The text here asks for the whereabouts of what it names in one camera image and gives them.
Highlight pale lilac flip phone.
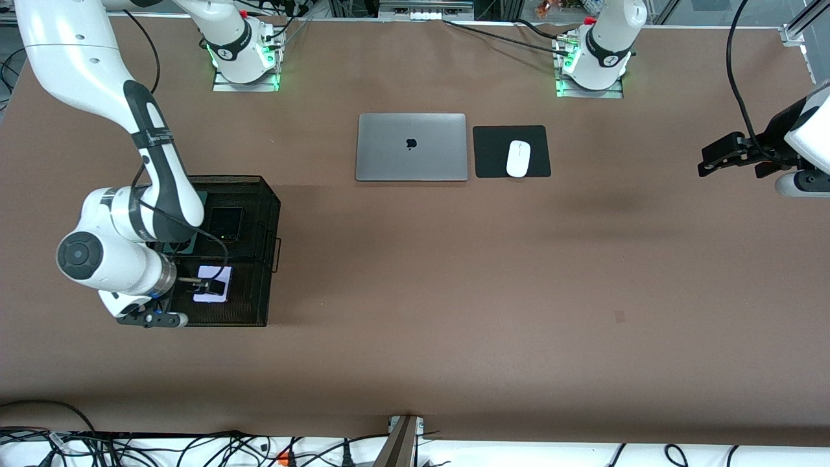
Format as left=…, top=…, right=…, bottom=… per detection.
left=193, top=265, right=233, bottom=304

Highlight black flip phone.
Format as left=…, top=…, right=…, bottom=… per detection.
left=206, top=206, right=244, bottom=244

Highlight dark green smartphone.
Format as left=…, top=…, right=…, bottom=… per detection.
left=162, top=189, right=209, bottom=255

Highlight black mesh two-tier tray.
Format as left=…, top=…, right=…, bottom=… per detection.
left=141, top=175, right=282, bottom=327

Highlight white computer mouse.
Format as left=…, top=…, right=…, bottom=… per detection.
left=506, top=140, right=532, bottom=178

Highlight silver closed laptop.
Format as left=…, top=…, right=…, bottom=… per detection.
left=355, top=113, right=469, bottom=182

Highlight black mouse pad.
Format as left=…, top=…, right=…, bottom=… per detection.
left=473, top=125, right=552, bottom=178

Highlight grey power strip white plugs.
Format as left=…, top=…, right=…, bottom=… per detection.
left=378, top=0, right=475, bottom=20

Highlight aluminium frame rail bracket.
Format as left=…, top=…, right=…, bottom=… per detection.
left=781, top=0, right=830, bottom=85

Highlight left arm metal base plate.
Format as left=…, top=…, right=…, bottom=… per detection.
left=556, top=73, right=624, bottom=99

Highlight black looping floor cable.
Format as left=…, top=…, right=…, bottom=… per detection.
left=0, top=400, right=98, bottom=442

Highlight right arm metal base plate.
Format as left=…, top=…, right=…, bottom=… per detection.
left=213, top=65, right=281, bottom=93

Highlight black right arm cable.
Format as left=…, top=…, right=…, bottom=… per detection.
left=123, top=8, right=231, bottom=289

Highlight grey aluminium camera post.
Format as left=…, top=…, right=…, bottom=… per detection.
left=373, top=415, right=425, bottom=467

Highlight long black table cable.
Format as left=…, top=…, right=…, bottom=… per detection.
left=443, top=18, right=571, bottom=56

